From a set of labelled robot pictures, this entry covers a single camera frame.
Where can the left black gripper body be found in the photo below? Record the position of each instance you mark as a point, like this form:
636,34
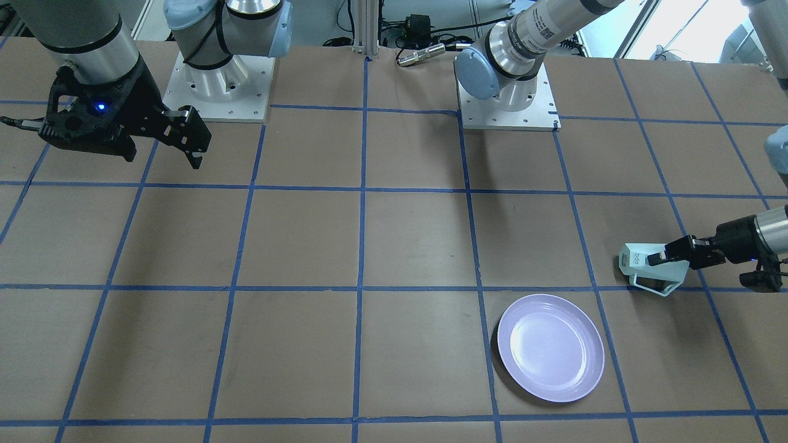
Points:
734,239

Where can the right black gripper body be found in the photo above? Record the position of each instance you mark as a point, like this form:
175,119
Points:
145,93

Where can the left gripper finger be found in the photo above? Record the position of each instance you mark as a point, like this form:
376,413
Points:
699,253

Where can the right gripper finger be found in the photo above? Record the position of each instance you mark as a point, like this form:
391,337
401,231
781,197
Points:
24,124
186,131

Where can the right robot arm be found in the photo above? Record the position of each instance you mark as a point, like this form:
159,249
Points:
154,69

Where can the lavender plate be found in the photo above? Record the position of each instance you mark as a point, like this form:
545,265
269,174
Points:
551,348

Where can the small black connector box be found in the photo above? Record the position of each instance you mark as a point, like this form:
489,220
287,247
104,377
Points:
417,29

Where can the silver metal cylinder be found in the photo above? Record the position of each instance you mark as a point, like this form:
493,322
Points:
421,55

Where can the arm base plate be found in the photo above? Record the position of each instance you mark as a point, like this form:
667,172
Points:
522,106
236,92

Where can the aluminium frame post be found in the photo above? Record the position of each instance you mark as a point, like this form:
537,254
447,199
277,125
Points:
365,27

